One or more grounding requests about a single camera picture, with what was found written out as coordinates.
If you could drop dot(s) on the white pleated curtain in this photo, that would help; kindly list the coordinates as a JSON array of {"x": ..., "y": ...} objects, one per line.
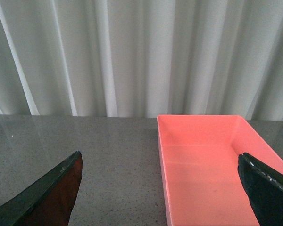
[{"x": 142, "y": 58}]

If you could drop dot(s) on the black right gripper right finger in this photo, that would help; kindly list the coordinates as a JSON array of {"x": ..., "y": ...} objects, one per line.
[{"x": 264, "y": 188}]

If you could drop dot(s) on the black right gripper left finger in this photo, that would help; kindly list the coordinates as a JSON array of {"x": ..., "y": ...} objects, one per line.
[{"x": 49, "y": 201}]

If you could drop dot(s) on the pink plastic tray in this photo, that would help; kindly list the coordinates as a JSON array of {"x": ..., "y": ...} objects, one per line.
[{"x": 199, "y": 160}]

